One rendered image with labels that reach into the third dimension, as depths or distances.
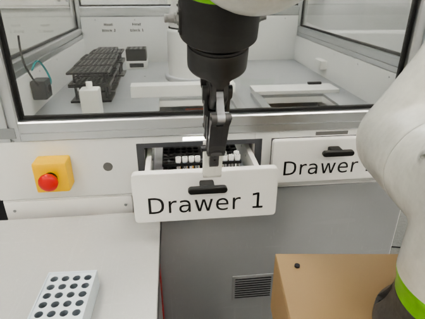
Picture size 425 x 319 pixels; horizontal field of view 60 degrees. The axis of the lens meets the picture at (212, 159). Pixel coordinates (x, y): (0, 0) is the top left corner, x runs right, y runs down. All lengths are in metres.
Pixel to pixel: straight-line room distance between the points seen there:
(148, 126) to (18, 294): 0.41
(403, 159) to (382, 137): 0.06
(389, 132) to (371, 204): 0.59
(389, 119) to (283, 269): 0.26
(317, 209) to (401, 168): 0.58
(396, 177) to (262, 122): 0.45
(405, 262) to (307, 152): 0.49
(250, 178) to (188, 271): 0.42
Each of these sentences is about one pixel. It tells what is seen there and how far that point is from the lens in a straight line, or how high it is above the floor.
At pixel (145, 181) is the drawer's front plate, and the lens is 0.72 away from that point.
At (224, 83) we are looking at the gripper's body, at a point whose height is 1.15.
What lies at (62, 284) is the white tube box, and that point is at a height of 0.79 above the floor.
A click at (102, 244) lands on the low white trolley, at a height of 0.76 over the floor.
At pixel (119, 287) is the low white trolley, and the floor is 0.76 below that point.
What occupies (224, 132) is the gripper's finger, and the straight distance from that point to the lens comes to 0.48.
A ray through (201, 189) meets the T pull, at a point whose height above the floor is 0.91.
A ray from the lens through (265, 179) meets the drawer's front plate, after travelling 0.74.
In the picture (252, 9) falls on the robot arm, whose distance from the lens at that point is 0.27.
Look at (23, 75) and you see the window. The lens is 0.87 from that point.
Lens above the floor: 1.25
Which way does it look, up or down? 25 degrees down
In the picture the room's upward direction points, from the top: straight up
